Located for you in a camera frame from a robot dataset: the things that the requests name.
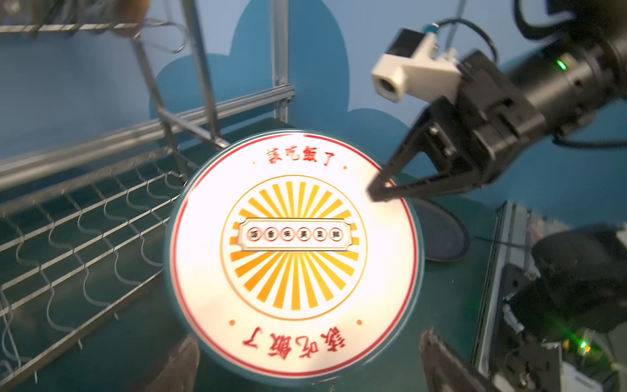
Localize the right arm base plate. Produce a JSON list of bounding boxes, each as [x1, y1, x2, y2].
[[488, 264, 562, 391]]

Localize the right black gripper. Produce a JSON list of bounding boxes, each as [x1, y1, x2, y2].
[[367, 51, 548, 202]]

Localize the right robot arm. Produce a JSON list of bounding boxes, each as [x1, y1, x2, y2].
[[368, 1, 626, 391]]

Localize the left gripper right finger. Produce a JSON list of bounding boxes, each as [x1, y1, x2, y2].
[[420, 329, 499, 392]]

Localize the right aluminium frame post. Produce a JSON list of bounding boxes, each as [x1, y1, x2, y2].
[[269, 0, 294, 123]]

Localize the dark navy plate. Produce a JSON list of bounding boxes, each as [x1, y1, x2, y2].
[[411, 199, 470, 263]]

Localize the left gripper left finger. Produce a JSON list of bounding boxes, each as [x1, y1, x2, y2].
[[129, 334, 200, 391]]

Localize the stainless steel dish rack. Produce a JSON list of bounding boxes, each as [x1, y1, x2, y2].
[[1, 1, 226, 391]]

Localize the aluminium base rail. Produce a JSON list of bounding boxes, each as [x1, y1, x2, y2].
[[469, 200, 627, 392]]

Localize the rear aluminium frame bar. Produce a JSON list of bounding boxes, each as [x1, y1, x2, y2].
[[1, 84, 296, 190]]

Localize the orange sunburst plate front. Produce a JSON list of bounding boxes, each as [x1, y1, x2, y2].
[[163, 130, 426, 386]]

